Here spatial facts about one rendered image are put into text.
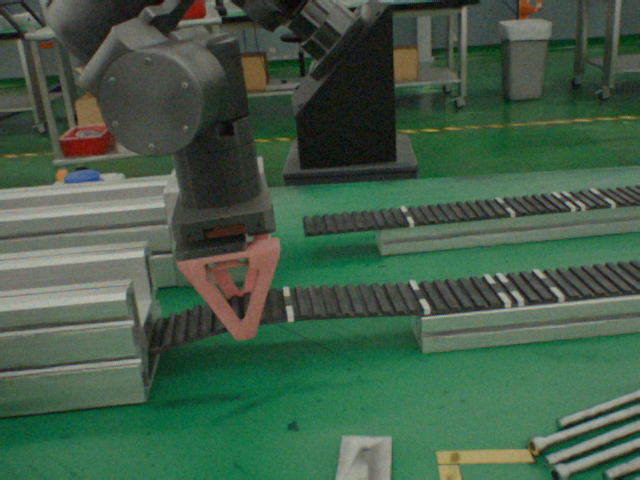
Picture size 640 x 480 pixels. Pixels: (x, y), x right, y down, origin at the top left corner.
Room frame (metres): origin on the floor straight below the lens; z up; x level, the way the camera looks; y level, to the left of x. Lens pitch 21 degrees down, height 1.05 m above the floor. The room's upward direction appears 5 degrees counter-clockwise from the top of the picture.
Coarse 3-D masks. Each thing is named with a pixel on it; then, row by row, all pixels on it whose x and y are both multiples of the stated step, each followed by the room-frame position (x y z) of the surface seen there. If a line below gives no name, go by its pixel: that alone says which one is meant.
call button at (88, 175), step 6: (66, 174) 0.77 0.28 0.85; (72, 174) 0.77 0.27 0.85; (78, 174) 0.77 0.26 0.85; (84, 174) 0.77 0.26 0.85; (90, 174) 0.77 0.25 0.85; (96, 174) 0.77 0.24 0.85; (66, 180) 0.76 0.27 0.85; (72, 180) 0.75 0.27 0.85; (78, 180) 0.75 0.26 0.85; (84, 180) 0.75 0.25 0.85; (90, 180) 0.76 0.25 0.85; (96, 180) 0.76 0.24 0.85
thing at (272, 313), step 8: (272, 296) 0.47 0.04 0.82; (280, 296) 0.48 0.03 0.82; (264, 304) 0.46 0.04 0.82; (272, 304) 0.46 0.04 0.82; (280, 304) 0.47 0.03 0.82; (264, 312) 0.45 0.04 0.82; (272, 312) 0.45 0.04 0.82; (280, 312) 0.45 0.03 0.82; (264, 320) 0.44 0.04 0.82; (272, 320) 0.44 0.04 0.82; (280, 320) 0.44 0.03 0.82
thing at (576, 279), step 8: (560, 272) 0.50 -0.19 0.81; (568, 272) 0.50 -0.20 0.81; (576, 272) 0.49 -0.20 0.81; (568, 280) 0.48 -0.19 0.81; (576, 280) 0.48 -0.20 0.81; (584, 280) 0.48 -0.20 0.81; (576, 288) 0.47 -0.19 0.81; (584, 288) 0.46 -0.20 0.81; (592, 288) 0.46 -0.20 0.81; (600, 288) 0.46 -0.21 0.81; (584, 296) 0.46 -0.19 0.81; (592, 296) 0.46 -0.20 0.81; (600, 296) 0.46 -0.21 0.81
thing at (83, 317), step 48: (0, 288) 0.48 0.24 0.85; (48, 288) 0.43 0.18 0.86; (96, 288) 0.42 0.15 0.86; (144, 288) 0.48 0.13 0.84; (0, 336) 0.41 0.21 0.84; (48, 336) 0.41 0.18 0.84; (96, 336) 0.41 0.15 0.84; (144, 336) 0.44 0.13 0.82; (0, 384) 0.40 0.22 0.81; (48, 384) 0.41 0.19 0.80; (96, 384) 0.41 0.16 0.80; (144, 384) 0.43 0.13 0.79
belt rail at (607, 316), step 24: (480, 312) 0.45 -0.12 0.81; (504, 312) 0.45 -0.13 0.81; (528, 312) 0.45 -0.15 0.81; (552, 312) 0.45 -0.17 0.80; (576, 312) 0.45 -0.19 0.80; (600, 312) 0.45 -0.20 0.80; (624, 312) 0.45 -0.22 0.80; (432, 336) 0.45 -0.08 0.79; (456, 336) 0.45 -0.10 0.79; (480, 336) 0.45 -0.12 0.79; (504, 336) 0.45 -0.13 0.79; (528, 336) 0.45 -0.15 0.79; (552, 336) 0.45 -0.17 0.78; (576, 336) 0.45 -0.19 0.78
